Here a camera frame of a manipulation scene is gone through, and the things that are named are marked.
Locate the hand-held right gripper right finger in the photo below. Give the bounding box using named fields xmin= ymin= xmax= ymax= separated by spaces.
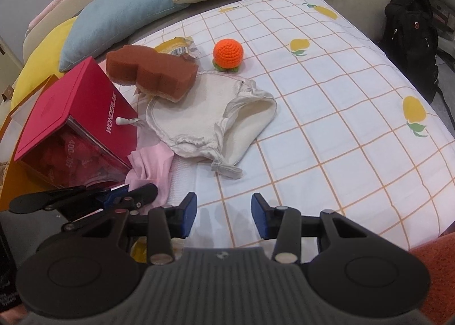
xmin=251 ymin=193 xmax=409 ymax=264

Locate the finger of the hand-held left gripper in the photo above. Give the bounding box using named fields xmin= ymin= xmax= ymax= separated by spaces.
xmin=9 ymin=186 xmax=118 ymax=221
xmin=107 ymin=184 xmax=159 ymax=209

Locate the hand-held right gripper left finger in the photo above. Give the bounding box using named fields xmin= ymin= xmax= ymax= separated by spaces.
xmin=36 ymin=193 xmax=198 ymax=265

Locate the pink cloth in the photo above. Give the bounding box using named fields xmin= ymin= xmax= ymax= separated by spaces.
xmin=124 ymin=130 xmax=175 ymax=205

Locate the orange cardboard box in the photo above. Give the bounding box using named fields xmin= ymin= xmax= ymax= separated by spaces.
xmin=0 ymin=74 xmax=59 ymax=212

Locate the white ruffled cloth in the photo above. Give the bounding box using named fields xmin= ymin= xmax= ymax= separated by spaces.
xmin=146 ymin=71 xmax=277 ymax=180

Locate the brown sponge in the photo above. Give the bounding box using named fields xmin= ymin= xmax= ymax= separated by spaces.
xmin=106 ymin=45 xmax=199 ymax=103

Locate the yellow snack packet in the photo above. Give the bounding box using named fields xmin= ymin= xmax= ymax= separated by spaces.
xmin=156 ymin=37 xmax=200 ymax=60

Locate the orange crochet ball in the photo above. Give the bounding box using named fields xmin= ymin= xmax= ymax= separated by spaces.
xmin=212 ymin=39 xmax=244 ymax=73

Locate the red storage box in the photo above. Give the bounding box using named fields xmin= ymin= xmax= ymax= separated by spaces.
xmin=14 ymin=56 xmax=139 ymax=189

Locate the yellow pillow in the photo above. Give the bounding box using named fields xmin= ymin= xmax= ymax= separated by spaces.
xmin=10 ymin=16 xmax=80 ymax=111

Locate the blue pillow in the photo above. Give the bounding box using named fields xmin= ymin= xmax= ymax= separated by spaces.
xmin=59 ymin=0 xmax=178 ymax=73

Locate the orange fuzzy cloth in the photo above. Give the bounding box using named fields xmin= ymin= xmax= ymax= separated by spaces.
xmin=409 ymin=233 xmax=455 ymax=325

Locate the pink plush toy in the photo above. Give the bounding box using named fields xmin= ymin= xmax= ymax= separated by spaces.
xmin=26 ymin=0 xmax=77 ymax=31

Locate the black backpack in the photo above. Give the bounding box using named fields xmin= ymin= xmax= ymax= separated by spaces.
xmin=382 ymin=0 xmax=439 ymax=103

